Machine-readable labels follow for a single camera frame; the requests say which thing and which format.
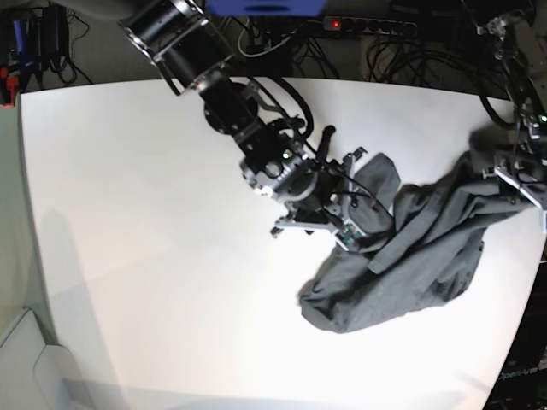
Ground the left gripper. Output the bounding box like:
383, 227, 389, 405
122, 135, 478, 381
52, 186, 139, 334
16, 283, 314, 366
482, 150, 546, 233

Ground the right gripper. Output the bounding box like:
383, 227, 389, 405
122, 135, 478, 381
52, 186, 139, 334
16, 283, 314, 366
271, 147, 370, 237

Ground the grey t-shirt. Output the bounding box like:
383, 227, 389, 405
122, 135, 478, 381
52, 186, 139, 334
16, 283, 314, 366
299, 135, 530, 334

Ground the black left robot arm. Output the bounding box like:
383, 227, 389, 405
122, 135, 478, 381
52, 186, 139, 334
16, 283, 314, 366
462, 1, 546, 230

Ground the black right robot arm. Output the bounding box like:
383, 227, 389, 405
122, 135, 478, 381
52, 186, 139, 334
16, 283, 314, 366
73, 1, 370, 249

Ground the black power strip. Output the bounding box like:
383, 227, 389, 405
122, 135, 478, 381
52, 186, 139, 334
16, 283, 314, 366
322, 16, 418, 37

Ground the blue box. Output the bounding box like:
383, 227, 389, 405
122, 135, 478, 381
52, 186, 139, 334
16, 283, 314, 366
206, 0, 326, 17

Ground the black power adapter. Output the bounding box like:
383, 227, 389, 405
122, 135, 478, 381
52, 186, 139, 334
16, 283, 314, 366
40, 4, 69, 73

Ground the blue tool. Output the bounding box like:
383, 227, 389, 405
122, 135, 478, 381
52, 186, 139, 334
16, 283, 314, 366
13, 20, 35, 73

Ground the red clamp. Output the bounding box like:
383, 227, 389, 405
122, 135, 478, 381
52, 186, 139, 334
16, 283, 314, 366
0, 66, 19, 108

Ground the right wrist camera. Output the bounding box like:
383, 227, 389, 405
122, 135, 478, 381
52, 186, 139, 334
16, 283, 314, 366
334, 222, 364, 251

